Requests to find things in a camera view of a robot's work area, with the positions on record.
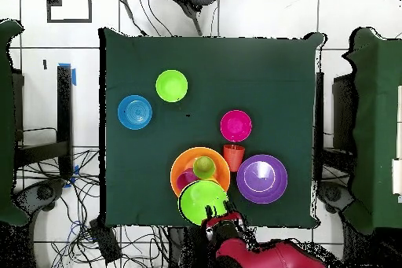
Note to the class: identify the green cloth covered side table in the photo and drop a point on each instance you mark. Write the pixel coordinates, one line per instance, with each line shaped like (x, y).
(6, 123)
(377, 123)

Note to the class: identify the black metal stand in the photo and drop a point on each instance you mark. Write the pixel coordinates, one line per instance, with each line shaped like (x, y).
(64, 107)

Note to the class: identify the small green bowl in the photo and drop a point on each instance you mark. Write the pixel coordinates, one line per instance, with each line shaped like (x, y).
(171, 85)

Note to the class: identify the large orange bowl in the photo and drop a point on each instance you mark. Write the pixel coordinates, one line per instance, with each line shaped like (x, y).
(182, 161)

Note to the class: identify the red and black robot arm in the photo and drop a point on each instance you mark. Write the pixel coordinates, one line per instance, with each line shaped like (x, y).
(270, 255)

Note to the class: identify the pink bowl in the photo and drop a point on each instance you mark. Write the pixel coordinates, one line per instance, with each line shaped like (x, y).
(236, 126)

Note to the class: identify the large green bowl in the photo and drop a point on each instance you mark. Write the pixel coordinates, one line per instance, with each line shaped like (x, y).
(198, 202)

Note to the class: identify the dark green table cloth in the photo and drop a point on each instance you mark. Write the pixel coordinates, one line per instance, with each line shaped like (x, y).
(220, 70)

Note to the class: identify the purple bowl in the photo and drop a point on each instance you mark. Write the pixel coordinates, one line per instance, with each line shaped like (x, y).
(261, 179)

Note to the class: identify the blue bowl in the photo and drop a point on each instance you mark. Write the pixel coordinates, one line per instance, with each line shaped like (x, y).
(134, 112)

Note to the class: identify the white box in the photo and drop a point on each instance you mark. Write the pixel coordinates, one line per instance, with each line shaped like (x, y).
(397, 176)

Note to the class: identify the black power strip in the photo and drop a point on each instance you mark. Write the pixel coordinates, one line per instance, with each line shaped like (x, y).
(105, 243)

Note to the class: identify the blue tape strip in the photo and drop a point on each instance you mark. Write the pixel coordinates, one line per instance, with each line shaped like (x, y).
(74, 77)

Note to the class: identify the purple cup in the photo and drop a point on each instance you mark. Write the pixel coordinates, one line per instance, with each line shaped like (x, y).
(185, 176)

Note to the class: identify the green cup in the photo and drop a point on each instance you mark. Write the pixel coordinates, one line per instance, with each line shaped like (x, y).
(204, 167)

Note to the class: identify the red-orange cup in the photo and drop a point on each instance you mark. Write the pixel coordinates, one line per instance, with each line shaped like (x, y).
(234, 158)

